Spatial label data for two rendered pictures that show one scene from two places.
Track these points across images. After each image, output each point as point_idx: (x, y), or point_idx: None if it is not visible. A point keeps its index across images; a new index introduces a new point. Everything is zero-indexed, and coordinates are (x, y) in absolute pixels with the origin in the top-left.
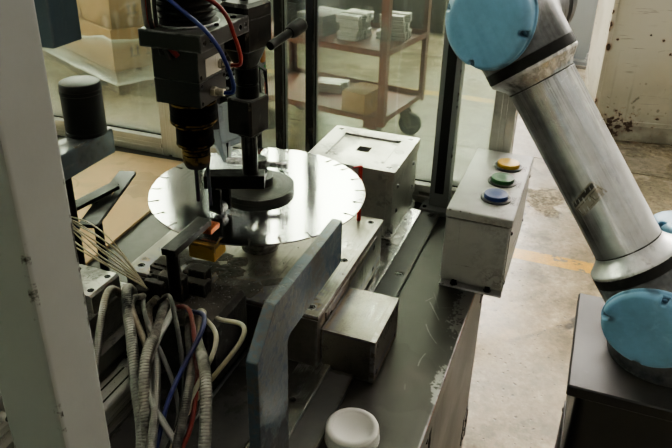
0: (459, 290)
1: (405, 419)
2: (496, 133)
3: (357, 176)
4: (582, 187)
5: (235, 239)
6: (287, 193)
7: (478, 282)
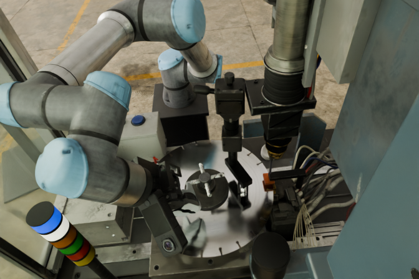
0: (166, 152)
1: (252, 143)
2: None
3: (166, 154)
4: (207, 51)
5: (261, 169)
6: (209, 169)
7: (164, 142)
